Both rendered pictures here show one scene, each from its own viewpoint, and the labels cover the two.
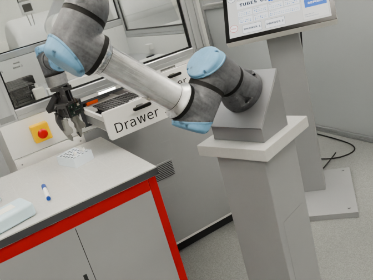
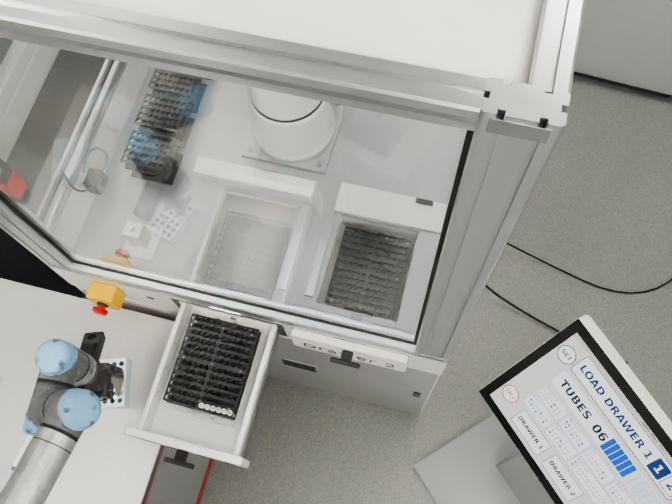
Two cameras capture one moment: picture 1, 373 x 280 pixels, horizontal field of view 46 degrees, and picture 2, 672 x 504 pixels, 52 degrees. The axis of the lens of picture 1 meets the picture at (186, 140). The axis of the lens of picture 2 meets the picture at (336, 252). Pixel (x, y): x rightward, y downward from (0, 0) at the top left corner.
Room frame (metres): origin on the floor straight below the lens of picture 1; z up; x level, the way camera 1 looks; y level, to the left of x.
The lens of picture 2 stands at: (1.77, -0.29, 2.56)
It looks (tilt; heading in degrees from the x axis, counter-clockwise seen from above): 69 degrees down; 46
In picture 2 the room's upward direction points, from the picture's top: 7 degrees counter-clockwise
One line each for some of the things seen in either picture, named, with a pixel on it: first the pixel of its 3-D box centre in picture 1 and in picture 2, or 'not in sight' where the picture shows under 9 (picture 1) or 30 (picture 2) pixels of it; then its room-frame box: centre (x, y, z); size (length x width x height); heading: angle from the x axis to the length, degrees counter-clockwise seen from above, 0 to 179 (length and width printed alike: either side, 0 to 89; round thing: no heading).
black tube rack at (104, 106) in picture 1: (122, 108); (214, 366); (1.81, 0.23, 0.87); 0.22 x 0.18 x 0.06; 25
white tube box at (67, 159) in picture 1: (75, 157); (111, 383); (1.61, 0.43, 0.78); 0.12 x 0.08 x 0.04; 43
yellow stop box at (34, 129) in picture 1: (40, 131); (105, 296); (1.77, 0.57, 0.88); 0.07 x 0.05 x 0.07; 115
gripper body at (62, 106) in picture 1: (65, 101); (90, 378); (1.61, 0.39, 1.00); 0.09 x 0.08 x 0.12; 43
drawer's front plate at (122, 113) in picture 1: (140, 113); (187, 447); (1.63, 0.14, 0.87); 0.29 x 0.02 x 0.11; 115
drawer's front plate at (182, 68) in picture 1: (172, 81); (349, 350); (2.05, -0.01, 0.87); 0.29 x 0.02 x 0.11; 115
